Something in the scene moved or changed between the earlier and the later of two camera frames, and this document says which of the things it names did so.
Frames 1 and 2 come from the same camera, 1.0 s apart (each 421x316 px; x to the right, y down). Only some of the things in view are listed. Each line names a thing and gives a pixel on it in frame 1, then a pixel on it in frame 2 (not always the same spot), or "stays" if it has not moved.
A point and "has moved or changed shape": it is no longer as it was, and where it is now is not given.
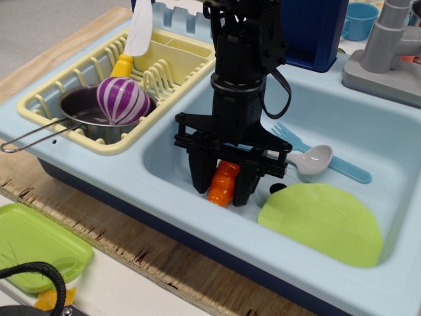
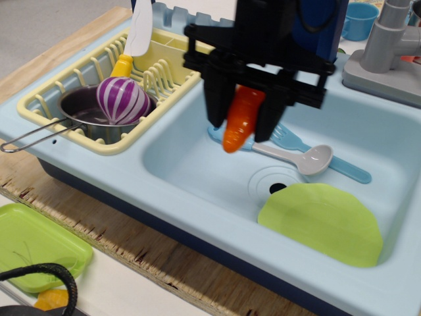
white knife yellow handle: (139, 38) stays
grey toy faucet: (375, 70) stays
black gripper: (235, 130) → (256, 49)
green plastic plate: (327, 220) stays
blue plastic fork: (335, 164) stays
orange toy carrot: (221, 189) has moved or changed shape
